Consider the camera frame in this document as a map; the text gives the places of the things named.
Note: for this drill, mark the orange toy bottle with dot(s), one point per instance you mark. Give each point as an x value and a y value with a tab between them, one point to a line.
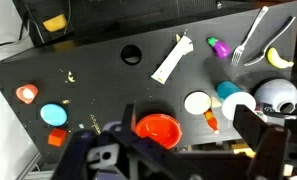
211	121

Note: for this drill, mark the red cube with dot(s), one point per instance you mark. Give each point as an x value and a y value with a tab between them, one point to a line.
57	137

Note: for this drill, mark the dark spoon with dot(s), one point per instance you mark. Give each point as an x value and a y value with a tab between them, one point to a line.
274	38

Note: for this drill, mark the red plastic bowl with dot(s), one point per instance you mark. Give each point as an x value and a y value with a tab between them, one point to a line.
161	130

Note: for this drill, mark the silver fork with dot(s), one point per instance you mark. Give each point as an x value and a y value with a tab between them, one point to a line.
251	31

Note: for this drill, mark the yellow cheese wedge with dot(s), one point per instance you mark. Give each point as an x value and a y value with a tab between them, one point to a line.
215	102

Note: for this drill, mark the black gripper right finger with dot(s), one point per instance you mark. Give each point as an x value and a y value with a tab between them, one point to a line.
249	125

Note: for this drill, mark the blue plate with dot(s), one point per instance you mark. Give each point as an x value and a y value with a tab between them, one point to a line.
53	115

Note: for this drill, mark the yellow banana toy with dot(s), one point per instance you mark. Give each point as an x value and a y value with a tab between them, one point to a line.
275	60

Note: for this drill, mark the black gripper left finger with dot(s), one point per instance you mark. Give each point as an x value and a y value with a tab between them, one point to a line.
128	116

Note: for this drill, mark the blue cups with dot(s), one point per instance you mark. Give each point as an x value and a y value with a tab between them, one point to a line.
228	90

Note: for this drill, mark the orange cup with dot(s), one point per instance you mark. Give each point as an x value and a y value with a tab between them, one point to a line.
20	95

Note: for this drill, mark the yellow rounded object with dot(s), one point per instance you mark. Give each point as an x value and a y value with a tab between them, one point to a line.
55	23

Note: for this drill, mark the white egg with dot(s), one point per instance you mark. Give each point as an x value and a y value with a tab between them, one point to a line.
28	93

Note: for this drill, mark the white dome object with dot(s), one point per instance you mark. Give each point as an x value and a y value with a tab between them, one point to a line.
274	91

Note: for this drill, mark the purple eggplant toy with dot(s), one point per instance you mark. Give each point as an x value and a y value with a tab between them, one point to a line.
220	48

